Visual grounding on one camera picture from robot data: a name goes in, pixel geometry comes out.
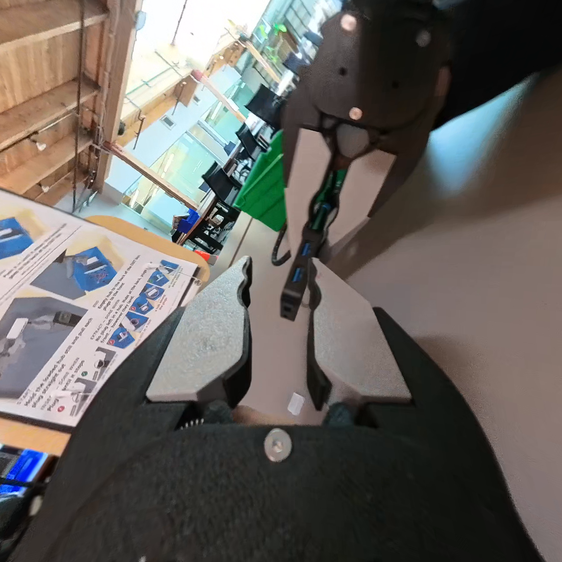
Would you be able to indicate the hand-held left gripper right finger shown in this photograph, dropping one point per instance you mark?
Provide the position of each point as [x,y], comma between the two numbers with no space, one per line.
[355,347]

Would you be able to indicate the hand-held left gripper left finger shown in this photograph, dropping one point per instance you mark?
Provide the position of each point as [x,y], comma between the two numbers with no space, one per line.
[202,347]

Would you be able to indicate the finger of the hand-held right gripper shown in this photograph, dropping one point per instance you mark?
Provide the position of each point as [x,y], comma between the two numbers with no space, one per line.
[305,175]
[369,184]

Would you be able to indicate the white plug cap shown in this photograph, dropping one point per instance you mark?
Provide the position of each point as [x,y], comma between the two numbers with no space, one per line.
[296,404]

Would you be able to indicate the black usb hub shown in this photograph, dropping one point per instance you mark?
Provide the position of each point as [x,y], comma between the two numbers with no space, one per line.
[295,281]

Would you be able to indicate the person's right forearm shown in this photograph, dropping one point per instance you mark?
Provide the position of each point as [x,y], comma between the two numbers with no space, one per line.
[505,44]

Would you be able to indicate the person's right hand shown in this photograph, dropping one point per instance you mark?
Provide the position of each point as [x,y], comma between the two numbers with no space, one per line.
[443,92]

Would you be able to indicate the green plastic bin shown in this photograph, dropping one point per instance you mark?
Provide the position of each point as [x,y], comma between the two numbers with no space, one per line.
[263,189]

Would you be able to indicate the black office chair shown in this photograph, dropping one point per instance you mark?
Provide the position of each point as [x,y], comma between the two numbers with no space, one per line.
[263,103]
[221,180]
[248,138]

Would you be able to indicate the instruction sheet on stand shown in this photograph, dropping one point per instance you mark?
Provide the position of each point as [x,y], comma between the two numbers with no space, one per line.
[193,259]

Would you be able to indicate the orange cone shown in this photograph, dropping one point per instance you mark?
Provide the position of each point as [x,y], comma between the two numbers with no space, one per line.
[204,257]

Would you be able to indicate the small blue bin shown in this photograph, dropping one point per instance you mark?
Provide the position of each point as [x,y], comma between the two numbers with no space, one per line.
[186,221]

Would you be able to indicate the printed instruction sheet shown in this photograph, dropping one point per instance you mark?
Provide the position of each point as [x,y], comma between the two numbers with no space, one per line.
[66,316]

